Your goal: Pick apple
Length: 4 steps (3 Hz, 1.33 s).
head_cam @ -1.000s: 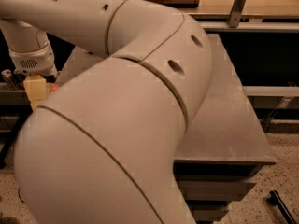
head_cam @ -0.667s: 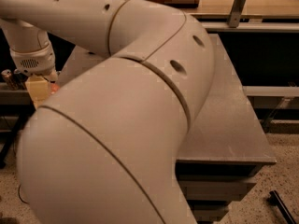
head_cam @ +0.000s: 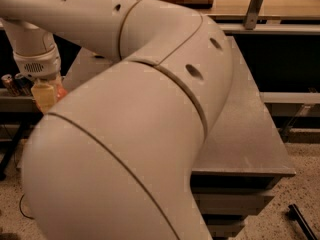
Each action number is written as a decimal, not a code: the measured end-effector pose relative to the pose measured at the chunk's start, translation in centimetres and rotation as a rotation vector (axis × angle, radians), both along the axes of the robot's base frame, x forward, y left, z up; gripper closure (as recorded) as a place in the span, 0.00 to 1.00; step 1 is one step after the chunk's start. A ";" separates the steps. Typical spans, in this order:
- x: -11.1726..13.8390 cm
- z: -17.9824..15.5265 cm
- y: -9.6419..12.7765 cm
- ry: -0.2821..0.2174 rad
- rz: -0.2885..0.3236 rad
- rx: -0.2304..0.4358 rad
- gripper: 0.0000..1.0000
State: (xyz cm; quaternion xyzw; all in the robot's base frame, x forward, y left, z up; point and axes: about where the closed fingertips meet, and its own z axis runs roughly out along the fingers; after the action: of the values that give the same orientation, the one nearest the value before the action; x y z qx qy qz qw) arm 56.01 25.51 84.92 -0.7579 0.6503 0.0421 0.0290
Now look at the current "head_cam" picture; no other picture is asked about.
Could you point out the upper grey drawer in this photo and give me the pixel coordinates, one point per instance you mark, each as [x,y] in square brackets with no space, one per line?
[233,203]

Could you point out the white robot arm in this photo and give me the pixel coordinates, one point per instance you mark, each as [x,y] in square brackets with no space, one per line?
[185,45]

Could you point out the grey drawer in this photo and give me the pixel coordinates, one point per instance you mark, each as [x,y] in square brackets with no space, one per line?
[224,226]
[233,203]

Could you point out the right metal bracket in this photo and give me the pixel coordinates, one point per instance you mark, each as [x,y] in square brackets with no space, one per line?
[252,14]

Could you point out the orange drink can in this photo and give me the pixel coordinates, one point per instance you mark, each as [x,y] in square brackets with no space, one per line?
[10,85]

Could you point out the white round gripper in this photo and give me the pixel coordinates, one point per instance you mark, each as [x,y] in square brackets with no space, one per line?
[39,67]

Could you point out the black bar on floor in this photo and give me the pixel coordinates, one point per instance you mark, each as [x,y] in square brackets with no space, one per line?
[295,215]

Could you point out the red apple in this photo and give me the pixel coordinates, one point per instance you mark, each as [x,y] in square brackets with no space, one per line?
[61,92]

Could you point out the lower grey drawer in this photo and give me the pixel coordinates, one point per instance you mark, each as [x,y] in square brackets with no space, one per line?
[224,226]

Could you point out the black table leg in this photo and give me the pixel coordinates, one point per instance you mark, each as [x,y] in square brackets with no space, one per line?
[11,148]

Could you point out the grey drawer cabinet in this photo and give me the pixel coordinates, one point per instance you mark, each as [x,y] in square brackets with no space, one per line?
[243,134]

